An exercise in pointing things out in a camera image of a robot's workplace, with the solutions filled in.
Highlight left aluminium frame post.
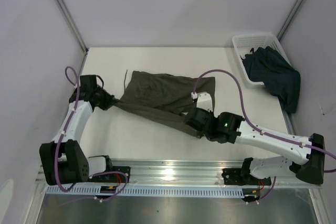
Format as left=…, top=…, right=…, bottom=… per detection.
left=55, top=0, right=88, bottom=55

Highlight aluminium frame post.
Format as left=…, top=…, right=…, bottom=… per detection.
left=55, top=0, right=88, bottom=55
left=277, top=0, right=306, bottom=41

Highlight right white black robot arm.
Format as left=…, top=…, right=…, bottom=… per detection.
left=184, top=108, right=325, bottom=185

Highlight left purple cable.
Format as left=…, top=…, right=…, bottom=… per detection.
left=55, top=66, right=130, bottom=205

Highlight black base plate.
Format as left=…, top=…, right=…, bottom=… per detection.
left=105, top=166, right=131, bottom=183
left=222, top=168, right=271, bottom=186

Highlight white perforated plastic basket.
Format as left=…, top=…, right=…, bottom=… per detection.
left=232, top=33, right=291, bottom=89

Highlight dark teal shorts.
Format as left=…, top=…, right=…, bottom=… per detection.
left=242, top=46, right=301, bottom=114

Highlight olive green shorts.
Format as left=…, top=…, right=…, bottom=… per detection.
left=115, top=71, right=216, bottom=138

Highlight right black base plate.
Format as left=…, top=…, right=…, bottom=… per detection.
left=222, top=168, right=271, bottom=186

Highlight purple cable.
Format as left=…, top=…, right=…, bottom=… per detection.
left=193, top=69, right=336, bottom=204
left=55, top=66, right=130, bottom=205

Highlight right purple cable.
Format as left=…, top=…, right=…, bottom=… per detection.
left=193, top=69, right=336, bottom=204

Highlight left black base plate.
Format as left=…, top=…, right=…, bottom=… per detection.
left=105, top=166, right=131, bottom=183

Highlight aluminium mounting rail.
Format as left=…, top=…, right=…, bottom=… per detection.
left=35, top=158, right=322, bottom=190

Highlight right aluminium frame post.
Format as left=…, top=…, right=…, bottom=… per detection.
left=277, top=0, right=306, bottom=41

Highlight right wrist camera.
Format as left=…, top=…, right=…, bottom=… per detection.
left=191, top=92, right=213, bottom=112

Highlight slotted grey cable duct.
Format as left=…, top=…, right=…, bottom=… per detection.
left=46, top=185, right=244, bottom=197

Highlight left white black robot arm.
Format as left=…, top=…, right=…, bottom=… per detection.
left=39, top=75, right=117, bottom=186

